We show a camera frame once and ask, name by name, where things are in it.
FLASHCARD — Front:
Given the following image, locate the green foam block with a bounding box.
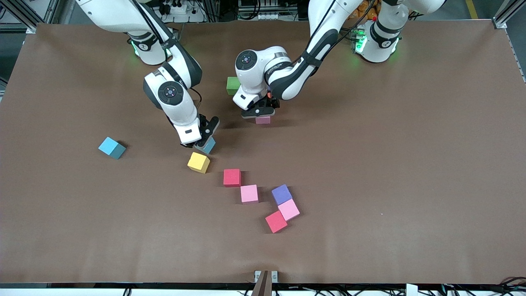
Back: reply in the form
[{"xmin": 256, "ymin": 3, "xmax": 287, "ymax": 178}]
[{"xmin": 226, "ymin": 76, "xmax": 242, "ymax": 96}]

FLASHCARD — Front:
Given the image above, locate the yellow foam block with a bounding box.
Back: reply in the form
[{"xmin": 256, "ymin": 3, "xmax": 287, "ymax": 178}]
[{"xmin": 187, "ymin": 152, "xmax": 211, "ymax": 174}]

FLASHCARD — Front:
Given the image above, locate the blue foam block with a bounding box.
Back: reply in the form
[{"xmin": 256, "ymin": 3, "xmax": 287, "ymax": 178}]
[
  {"xmin": 196, "ymin": 138, "xmax": 216, "ymax": 155},
  {"xmin": 98, "ymin": 136, "xmax": 127, "ymax": 160}
]

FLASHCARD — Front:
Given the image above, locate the red foam block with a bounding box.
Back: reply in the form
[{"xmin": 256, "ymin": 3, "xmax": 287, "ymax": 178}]
[
  {"xmin": 223, "ymin": 169, "xmax": 242, "ymax": 188},
  {"xmin": 265, "ymin": 210, "xmax": 288, "ymax": 234}
]

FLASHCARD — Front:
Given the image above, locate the purple foam block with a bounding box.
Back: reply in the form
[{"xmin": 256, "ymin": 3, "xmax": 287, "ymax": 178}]
[{"xmin": 271, "ymin": 184, "xmax": 293, "ymax": 205}]

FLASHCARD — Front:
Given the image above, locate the white power strip with plugs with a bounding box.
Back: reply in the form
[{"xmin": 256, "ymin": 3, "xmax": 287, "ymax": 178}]
[{"xmin": 158, "ymin": 0, "xmax": 206, "ymax": 23}]

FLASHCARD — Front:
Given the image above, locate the pile of orange snack bags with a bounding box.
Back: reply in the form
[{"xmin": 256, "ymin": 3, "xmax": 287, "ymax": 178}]
[{"xmin": 348, "ymin": 0, "xmax": 378, "ymax": 21}]

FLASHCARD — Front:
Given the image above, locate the grey metal mount bracket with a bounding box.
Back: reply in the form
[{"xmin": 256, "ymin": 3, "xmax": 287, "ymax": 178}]
[{"xmin": 254, "ymin": 270, "xmax": 279, "ymax": 283}]

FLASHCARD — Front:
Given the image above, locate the brown camera mast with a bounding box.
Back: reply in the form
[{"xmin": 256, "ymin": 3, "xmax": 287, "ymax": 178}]
[{"xmin": 251, "ymin": 270, "xmax": 273, "ymax": 296}]

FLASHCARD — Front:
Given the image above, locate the aluminium frame post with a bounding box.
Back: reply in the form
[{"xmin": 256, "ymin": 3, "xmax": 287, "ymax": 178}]
[
  {"xmin": 492, "ymin": 0, "xmax": 526, "ymax": 29},
  {"xmin": 0, "ymin": 0, "xmax": 62, "ymax": 33}
]

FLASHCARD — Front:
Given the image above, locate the bundle of thin cables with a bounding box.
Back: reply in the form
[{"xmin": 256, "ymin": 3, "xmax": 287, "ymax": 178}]
[{"xmin": 487, "ymin": 276, "xmax": 526, "ymax": 295}]

